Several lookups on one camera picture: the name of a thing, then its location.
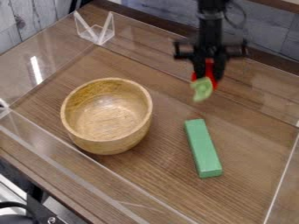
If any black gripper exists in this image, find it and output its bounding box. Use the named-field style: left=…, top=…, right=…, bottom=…
left=172, top=11, right=248, bottom=81

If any red plush strawberry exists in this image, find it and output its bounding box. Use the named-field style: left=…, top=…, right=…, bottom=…
left=191, top=59, right=218, bottom=102

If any clear acrylic tray wall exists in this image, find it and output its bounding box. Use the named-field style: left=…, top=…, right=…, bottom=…
left=0, top=1, right=299, bottom=224

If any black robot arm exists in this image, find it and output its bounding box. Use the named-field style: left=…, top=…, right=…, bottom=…
left=172, top=0, right=248, bottom=83

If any light wooden bowl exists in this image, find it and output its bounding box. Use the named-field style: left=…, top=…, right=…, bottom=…
left=60, top=78, right=154, bottom=155

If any black metal stand base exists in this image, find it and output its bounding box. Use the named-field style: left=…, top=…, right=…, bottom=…
left=0, top=185, right=63, bottom=224

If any green rectangular block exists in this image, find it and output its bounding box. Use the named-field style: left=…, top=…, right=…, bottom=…
left=184, top=119, right=223, bottom=179

